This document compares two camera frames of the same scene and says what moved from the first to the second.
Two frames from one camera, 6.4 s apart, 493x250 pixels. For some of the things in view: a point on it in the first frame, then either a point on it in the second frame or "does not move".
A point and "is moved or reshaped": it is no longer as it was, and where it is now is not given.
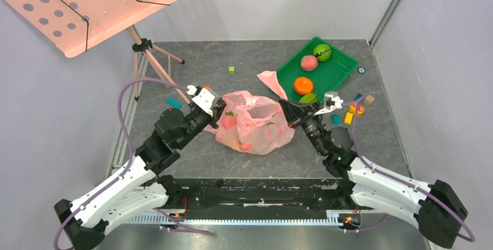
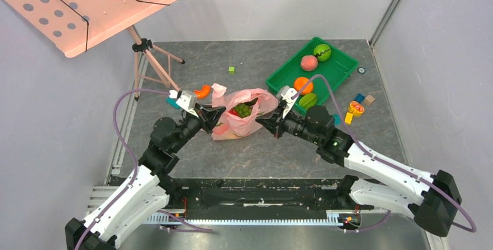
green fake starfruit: [308, 98] does not move
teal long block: [174, 102] does not move
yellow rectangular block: [348, 118] does not move
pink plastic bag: [253, 125] is moved or reshaped
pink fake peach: [309, 63] does not move
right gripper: [301, 115] -> [279, 122]
